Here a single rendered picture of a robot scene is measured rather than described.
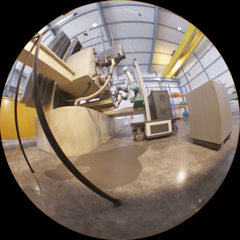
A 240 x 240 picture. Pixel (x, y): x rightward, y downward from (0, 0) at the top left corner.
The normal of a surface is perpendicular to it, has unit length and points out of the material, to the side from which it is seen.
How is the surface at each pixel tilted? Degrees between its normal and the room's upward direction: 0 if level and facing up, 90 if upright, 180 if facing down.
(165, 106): 90
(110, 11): 169
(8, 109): 90
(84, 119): 90
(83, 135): 90
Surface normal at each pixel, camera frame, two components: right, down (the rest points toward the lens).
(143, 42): 0.09, 0.97
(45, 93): 0.99, -0.12
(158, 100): -0.13, -0.04
